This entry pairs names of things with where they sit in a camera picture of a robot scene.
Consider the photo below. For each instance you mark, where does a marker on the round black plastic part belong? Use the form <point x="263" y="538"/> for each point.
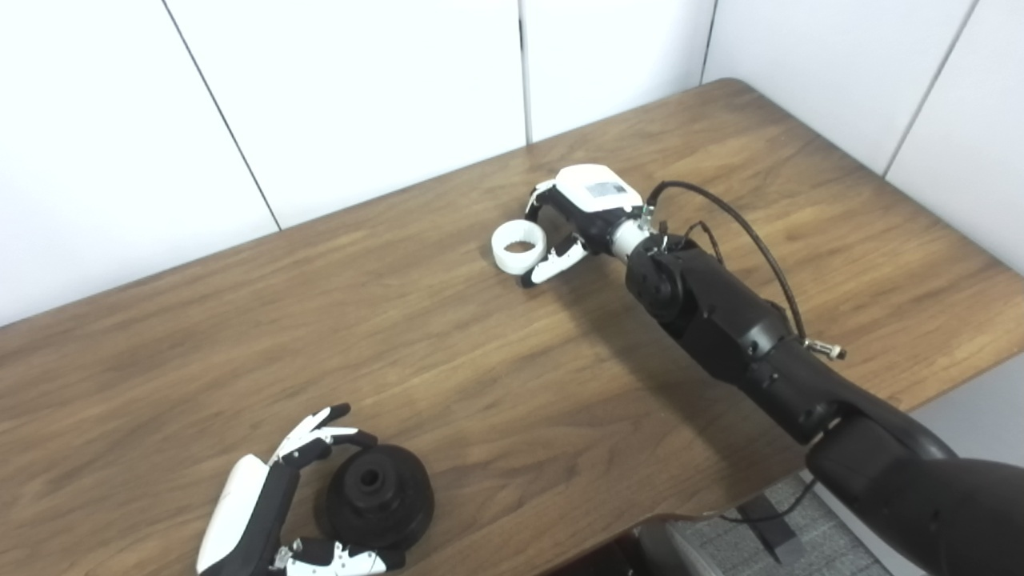
<point x="400" y="504"/>

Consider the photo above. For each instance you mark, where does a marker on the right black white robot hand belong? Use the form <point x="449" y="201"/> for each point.
<point x="596" y="196"/>

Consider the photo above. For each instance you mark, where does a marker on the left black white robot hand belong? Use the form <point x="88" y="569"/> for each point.
<point x="240" y="512"/>

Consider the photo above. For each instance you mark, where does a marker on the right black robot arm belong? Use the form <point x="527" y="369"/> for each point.
<point x="736" y="328"/>

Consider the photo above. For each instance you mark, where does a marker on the black floor bracket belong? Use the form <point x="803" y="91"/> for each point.
<point x="772" y="528"/>

